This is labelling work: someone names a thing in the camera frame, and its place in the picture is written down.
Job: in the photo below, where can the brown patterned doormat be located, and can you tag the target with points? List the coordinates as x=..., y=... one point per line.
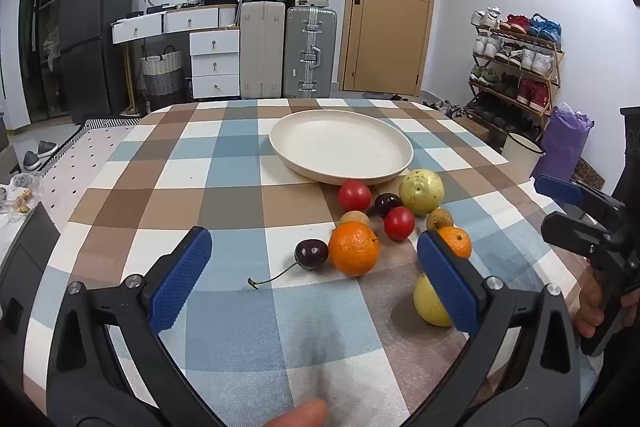
x=590, y=172

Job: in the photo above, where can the yellow round fruit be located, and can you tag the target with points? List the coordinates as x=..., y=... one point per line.
x=430, y=304

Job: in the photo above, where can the cream round plate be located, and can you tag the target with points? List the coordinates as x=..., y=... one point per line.
x=340, y=147

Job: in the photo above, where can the silver suitcase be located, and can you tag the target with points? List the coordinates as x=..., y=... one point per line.
x=310, y=52

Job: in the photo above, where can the white drawer cabinet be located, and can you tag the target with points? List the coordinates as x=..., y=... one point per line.
x=215, y=57

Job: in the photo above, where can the dark stemless cherry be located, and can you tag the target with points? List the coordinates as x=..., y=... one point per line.
x=386, y=203

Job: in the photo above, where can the white bucket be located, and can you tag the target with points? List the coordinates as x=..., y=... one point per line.
x=520, y=154

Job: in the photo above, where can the large orange tangerine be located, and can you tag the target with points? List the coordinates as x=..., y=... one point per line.
x=354, y=249

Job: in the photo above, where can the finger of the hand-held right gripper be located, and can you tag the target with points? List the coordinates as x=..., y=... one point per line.
x=570, y=232
x=560, y=188

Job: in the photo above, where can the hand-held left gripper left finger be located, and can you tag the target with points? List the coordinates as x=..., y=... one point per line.
x=181, y=279

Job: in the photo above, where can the brown cardboard box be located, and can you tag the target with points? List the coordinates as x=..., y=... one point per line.
x=482, y=132

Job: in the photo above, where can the brown longan with stalk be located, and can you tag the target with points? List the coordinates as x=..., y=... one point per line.
x=439, y=219

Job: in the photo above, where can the small orange tangerine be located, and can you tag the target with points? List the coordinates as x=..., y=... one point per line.
x=457, y=242

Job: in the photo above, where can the dark glass cabinet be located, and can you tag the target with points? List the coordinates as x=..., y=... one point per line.
x=40, y=32

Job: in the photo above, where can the wooden door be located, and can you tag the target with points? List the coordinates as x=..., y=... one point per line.
x=390, y=7

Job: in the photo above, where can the grey slipper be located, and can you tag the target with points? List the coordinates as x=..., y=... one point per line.
x=31, y=161
x=46, y=148

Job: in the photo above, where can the clear bag of snacks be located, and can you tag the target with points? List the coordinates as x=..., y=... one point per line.
x=17, y=197

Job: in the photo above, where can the wooden shoe rack with shoes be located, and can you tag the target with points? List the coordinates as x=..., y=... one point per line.
x=520, y=57

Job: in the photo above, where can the pile of dark shoes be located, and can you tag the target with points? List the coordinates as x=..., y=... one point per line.
x=442, y=108

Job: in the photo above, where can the purple bag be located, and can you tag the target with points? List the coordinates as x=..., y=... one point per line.
x=562, y=147

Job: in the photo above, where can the red cherry tomato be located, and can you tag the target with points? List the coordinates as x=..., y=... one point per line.
x=355, y=196
x=399, y=223

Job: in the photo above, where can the green speckled guava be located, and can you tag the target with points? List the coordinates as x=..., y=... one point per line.
x=421, y=191

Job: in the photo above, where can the person's left hand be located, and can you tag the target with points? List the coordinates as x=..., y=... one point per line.
x=297, y=416

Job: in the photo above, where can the dark cherry with stem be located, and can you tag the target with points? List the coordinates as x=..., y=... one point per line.
x=311, y=253

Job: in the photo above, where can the black refrigerator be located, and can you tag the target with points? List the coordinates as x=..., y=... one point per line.
x=95, y=32

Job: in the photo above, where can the woven laundry basket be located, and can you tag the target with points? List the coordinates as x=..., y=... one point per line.
x=162, y=72

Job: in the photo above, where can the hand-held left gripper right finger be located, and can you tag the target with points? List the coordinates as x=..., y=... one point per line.
x=445, y=279

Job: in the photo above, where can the beige suitcase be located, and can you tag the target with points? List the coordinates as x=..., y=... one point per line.
x=262, y=52

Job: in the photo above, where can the person's right hand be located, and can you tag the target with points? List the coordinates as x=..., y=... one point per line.
x=590, y=312

